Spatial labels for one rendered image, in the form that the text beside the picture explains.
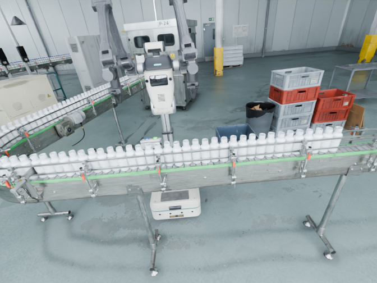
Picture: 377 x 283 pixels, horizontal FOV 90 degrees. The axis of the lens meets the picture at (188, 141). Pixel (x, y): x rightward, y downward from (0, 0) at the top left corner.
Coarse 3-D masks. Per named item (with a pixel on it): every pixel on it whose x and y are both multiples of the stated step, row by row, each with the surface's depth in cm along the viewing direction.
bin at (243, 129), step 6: (216, 126) 180; (222, 126) 180; (228, 126) 180; (234, 126) 180; (240, 126) 180; (246, 126) 181; (216, 132) 179; (222, 132) 183; (228, 132) 183; (234, 132) 183; (240, 132) 184; (246, 132) 184; (252, 132) 167; (228, 138) 186; (246, 138) 186; (258, 138) 155
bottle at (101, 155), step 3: (99, 150) 115; (102, 150) 116; (99, 153) 116; (102, 153) 117; (105, 153) 119; (99, 156) 116; (102, 156) 117; (105, 156) 118; (99, 162) 119; (102, 162) 118; (105, 162) 119; (108, 162) 121; (102, 165) 119; (105, 165) 120; (108, 165) 121; (105, 171) 121; (108, 171) 122
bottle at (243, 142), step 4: (240, 136) 117; (244, 136) 118; (240, 140) 118; (244, 140) 116; (240, 144) 117; (244, 144) 117; (240, 148) 119; (244, 148) 118; (240, 152) 120; (244, 152) 119
